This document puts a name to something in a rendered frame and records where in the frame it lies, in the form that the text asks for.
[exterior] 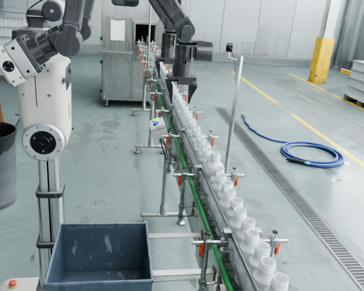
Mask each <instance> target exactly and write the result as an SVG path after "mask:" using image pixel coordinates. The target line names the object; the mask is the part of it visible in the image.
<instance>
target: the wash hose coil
mask: <svg viewBox="0 0 364 291"><path fill-rule="evenodd" d="M241 116H242V117H243V118H244V122H245V123H246V124H247V125H248V127H249V129H250V130H252V131H253V132H255V133H256V134H257V135H259V136H261V137H264V138H266V139H268V140H271V141H276V142H281V143H284V144H283V145H282V146H281V148H280V151H281V153H282V154H283V155H284V156H285V157H286V158H285V159H286V160H288V161H290V162H294V163H300V164H303V165H307V166H312V167H322V168H331V167H338V166H341V165H342V164H343V163H344V162H345V159H344V156H343V155H342V154H341V153H340V152H338V151H337V150H335V149H333V148H331V147H328V146H326V145H323V144H318V143H313V142H309V141H281V140H275V139H271V138H269V137H266V136H264V135H261V134H259V133H258V132H257V131H255V130H254V129H252V128H251V127H250V124H248V123H247V122H246V118H245V115H244V114H242V115H241ZM294 146H310V147H317V148H320V149H323V150H326V151H328V152H330V153H332V154H333V155H334V156H335V159H333V160H331V161H311V160H307V159H303V158H299V157H297V156H294V155H292V154H291V153H290V152H289V151H288V149H289V148H290V147H294ZM286 148H287V149H286ZM285 149H286V150H285ZM338 160H339V161H338Z"/></svg>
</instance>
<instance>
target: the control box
mask: <svg viewBox="0 0 364 291"><path fill-rule="evenodd" d="M148 122H149V126H150V130H151V134H152V136H153V139H154V140H158V139H160V140H161V147H162V150H163V153H164V149H163V146H162V144H163V145H164V147H165V148H166V150H167V151H168V149H169V148H168V146H167V145H166V144H165V142H164V138H163V137H162V135H168V133H167V130H166V127H165V124H164V120H163V118H162V117H159V118H158V120H157V121H153V120H150V121H148ZM155 122H159V124H157V125H154V123H155ZM167 151H166V155H167V157H168V154H167ZM166 155H165V153H164V156H165V159H166V161H167V158H166ZM171 157H172V159H173V162H174V160H175V155H174V153H173V154H172V153H171Z"/></svg>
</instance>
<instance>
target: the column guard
mask: <svg viewBox="0 0 364 291"><path fill-rule="evenodd" d="M334 42H335V39H334V38H333V39H330V38H321V37H319V36H317V38H316V41H315V47H314V52H313V58H312V62H311V67H310V75H309V79H308V81H309V82H311V83H318V84H325V83H326V78H327V75H328V69H329V64H330V58H331V55H332V51H333V46H334Z"/></svg>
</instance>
